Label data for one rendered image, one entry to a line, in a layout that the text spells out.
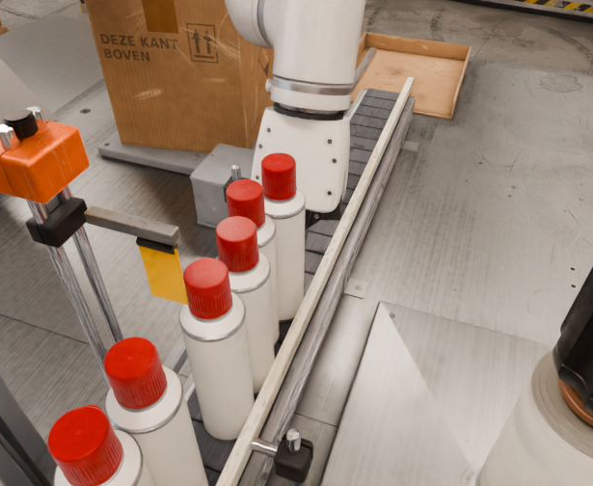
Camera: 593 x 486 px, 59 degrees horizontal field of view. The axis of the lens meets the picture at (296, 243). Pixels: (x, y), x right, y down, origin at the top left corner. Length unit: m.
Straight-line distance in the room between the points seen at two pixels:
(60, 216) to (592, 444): 0.35
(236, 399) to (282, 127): 0.27
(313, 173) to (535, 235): 0.43
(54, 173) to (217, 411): 0.25
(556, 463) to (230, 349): 0.23
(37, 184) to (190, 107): 0.61
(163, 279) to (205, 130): 0.57
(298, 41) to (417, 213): 0.42
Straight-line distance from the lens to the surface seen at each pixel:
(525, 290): 0.77
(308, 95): 0.52
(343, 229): 0.67
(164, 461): 0.41
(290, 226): 0.51
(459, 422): 0.56
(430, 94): 1.21
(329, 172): 0.54
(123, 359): 0.34
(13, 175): 0.34
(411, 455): 0.53
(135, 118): 0.97
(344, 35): 0.53
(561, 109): 1.25
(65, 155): 0.34
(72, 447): 0.32
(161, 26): 0.87
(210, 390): 0.46
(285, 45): 0.53
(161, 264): 0.37
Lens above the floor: 1.35
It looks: 42 degrees down
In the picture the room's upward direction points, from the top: straight up
